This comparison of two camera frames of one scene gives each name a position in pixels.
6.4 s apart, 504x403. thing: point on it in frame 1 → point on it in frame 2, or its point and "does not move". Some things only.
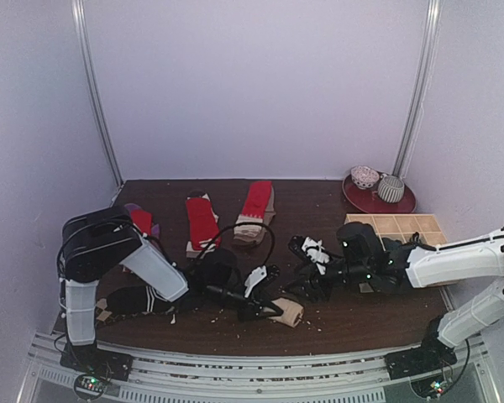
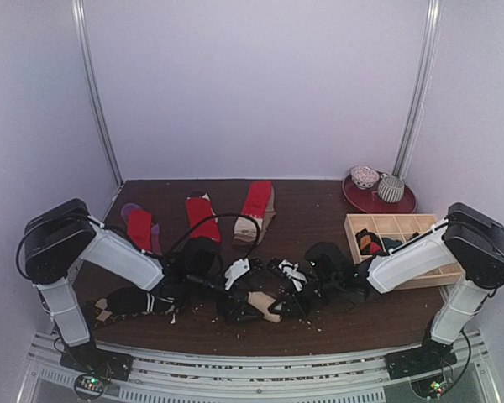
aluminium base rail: x=342 y=378 does not move
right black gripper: x=312 y=274 → x=299 y=299
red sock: x=203 y=227 does not move
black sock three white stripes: x=137 y=299 does not move
